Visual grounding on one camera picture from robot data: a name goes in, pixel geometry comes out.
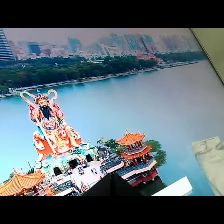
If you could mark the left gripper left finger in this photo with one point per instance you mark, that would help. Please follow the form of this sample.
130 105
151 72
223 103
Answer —
101 188

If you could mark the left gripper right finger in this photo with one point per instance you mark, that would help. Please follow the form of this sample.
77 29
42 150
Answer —
121 188

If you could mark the pale beige garment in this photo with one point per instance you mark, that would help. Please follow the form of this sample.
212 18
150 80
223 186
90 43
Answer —
210 163

